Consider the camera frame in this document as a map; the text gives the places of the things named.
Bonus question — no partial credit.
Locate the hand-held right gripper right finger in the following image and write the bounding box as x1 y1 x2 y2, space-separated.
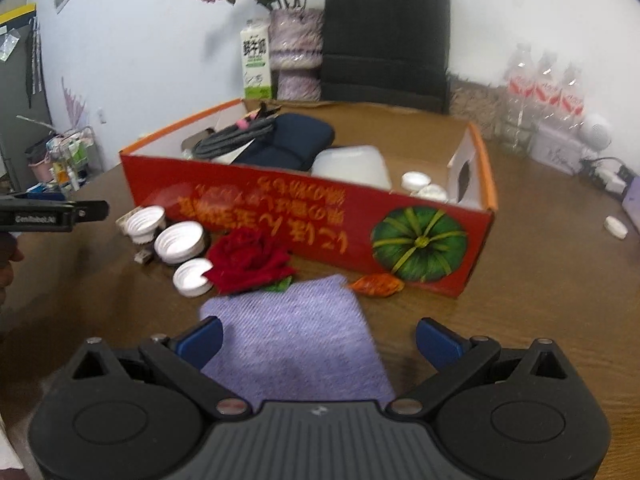
385 317 568 417

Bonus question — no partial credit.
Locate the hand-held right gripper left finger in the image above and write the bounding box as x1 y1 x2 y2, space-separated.
69 316 253 417

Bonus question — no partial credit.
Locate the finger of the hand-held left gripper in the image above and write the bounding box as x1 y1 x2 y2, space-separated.
67 200 110 228

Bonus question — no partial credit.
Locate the white threaded bottle cap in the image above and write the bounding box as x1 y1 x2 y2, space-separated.
125 206 167 245
172 258 215 297
401 171 432 192
414 185 449 204
153 221 207 266

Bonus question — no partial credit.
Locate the red fabric rose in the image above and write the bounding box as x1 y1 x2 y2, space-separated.
204 227 297 296

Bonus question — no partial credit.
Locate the purple knitted cloth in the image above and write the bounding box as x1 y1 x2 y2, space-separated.
199 274 398 408

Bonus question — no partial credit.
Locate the black usb cable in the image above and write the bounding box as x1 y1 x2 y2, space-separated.
192 110 281 161

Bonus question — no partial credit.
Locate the red cardboard box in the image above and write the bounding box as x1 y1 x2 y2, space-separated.
119 98 498 300

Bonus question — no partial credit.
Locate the translucent white plastic container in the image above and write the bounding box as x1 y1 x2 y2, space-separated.
310 145 392 191

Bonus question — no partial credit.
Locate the dark blue zip pouch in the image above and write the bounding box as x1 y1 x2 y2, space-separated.
232 112 336 171

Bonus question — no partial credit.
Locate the wooden desktop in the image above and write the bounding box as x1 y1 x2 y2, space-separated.
0 105 640 480

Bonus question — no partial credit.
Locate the person's left hand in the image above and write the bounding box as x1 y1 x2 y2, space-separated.
0 232 25 311

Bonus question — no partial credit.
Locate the orange crumpled wrapper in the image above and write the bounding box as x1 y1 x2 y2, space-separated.
347 272 406 300

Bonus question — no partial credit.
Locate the grey cabinet with yellow strip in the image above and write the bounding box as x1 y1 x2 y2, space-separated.
0 2 53 191

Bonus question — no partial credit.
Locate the small white round lid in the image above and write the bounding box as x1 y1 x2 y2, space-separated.
603 215 629 240

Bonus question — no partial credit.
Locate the white and green milk carton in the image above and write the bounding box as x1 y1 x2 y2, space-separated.
240 18 273 101

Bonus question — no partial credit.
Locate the white floral tin box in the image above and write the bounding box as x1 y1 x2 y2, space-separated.
530 122 588 177

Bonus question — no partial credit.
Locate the purple tissue box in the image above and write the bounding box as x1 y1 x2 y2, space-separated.
620 175 640 233

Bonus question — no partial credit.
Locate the white charger plug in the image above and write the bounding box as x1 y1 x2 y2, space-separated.
595 165 628 196

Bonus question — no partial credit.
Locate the clear container of wood pellets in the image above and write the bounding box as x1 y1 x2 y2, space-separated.
446 72 511 141

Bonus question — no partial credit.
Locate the purple mottled vase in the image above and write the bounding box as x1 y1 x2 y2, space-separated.
268 7 325 102

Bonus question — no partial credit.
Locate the white round speaker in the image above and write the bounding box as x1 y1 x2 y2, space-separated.
580 114 615 152

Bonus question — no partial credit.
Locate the clear bottle with red label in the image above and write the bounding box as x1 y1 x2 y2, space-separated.
532 50 563 131
557 62 588 136
502 42 538 126

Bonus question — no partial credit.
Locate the black paper bag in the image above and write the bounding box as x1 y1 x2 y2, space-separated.
320 0 452 115

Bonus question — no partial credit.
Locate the wire storage cart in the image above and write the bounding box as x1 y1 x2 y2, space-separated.
22 125 103 196

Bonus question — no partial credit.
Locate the purple flower wall sticker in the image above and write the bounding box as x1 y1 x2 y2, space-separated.
60 77 91 128

